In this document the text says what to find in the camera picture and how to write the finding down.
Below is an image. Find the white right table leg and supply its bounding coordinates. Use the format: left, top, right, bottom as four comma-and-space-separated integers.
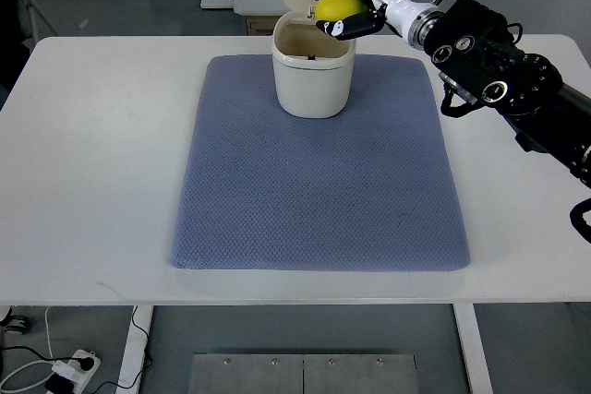
452, 303, 493, 394

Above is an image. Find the grey metal floor plate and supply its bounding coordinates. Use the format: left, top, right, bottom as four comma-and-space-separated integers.
188, 353, 419, 393

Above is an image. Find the white power strip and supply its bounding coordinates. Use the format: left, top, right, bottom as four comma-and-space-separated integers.
44, 350, 102, 394

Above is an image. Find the yellow lemon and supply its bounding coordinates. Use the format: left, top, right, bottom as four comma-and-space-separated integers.
315, 0, 369, 21

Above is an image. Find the cardboard box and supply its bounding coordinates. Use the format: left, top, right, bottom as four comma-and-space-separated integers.
246, 16, 280, 36

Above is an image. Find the black power cable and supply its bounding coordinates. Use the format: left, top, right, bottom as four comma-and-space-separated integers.
87, 305, 153, 394

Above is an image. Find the white power cable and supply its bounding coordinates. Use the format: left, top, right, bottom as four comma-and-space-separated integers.
0, 306, 61, 390

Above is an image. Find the blue quilted mat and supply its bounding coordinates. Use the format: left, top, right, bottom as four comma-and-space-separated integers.
171, 54, 470, 272

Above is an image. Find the white trash bin open lid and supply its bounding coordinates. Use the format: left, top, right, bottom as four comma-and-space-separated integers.
271, 0, 356, 118

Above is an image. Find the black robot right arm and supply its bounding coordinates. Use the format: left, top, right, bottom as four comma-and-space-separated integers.
419, 0, 590, 185

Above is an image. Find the caster wheel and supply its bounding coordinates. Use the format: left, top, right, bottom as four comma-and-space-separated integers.
0, 306, 30, 335

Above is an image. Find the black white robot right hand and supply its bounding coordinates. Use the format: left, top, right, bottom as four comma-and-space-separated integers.
314, 0, 443, 49

